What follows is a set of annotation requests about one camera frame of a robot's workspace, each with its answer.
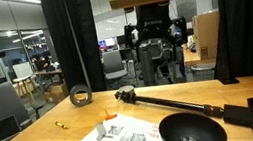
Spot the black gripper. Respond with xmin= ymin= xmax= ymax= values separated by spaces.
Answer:
xmin=119 ymin=0 xmax=190 ymax=53

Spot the small orange object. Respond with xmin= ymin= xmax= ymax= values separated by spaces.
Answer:
xmin=102 ymin=107 xmax=119 ymax=121

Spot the black bowl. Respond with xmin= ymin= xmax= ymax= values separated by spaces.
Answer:
xmin=156 ymin=106 xmax=229 ymax=141

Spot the wooden side desk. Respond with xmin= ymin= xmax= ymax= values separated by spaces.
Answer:
xmin=181 ymin=46 xmax=218 ymax=69

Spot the grey office chair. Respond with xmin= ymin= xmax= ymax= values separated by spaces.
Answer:
xmin=100 ymin=47 xmax=133 ymax=91

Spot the large cardboard box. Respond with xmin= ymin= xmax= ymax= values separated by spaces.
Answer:
xmin=190 ymin=9 xmax=227 ymax=62

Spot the white cabinet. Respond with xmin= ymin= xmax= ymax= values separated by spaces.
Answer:
xmin=194 ymin=0 xmax=216 ymax=16

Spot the black tripod pole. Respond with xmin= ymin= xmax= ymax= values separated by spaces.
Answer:
xmin=112 ymin=71 xmax=226 ymax=133

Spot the narrow black curtain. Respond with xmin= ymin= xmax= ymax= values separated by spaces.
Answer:
xmin=38 ymin=0 xmax=108 ymax=100

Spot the white printed paper sheet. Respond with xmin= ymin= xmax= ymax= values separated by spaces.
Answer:
xmin=76 ymin=107 xmax=167 ymax=141

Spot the grey metal clip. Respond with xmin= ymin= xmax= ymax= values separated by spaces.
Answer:
xmin=93 ymin=120 xmax=115 ymax=141

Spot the small cardboard box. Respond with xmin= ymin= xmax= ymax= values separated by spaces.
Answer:
xmin=41 ymin=81 xmax=71 ymax=106

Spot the yellow screwdriver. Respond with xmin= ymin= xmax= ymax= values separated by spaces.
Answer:
xmin=54 ymin=119 xmax=69 ymax=132

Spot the grey cylinder post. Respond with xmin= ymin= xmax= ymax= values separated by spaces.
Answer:
xmin=137 ymin=42 xmax=158 ymax=88

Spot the grey duct tape roll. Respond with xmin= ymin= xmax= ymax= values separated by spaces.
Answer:
xmin=67 ymin=82 xmax=95 ymax=109

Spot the black plastic bracket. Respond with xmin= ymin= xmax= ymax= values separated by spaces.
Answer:
xmin=220 ymin=96 xmax=253 ymax=141

